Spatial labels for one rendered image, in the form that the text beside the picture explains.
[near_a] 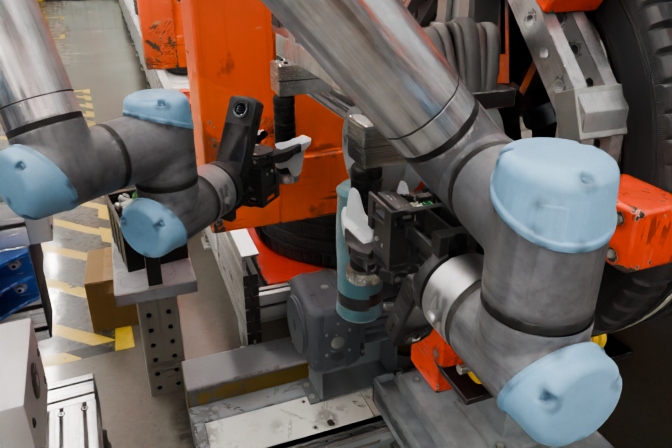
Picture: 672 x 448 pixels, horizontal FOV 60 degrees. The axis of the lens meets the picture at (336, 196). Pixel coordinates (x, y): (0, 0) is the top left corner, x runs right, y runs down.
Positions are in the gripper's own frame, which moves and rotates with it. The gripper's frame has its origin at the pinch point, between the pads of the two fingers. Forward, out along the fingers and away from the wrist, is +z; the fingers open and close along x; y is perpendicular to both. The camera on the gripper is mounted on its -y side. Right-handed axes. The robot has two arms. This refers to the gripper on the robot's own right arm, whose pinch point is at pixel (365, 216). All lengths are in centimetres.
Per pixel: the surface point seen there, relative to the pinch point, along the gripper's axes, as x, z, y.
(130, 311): 32, 111, -78
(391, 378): -27, 44, -68
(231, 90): 3, 62, 1
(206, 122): 9, 62, -5
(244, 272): 1, 75, -50
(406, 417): -25, 32, -69
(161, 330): 24, 75, -63
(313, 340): -7, 42, -50
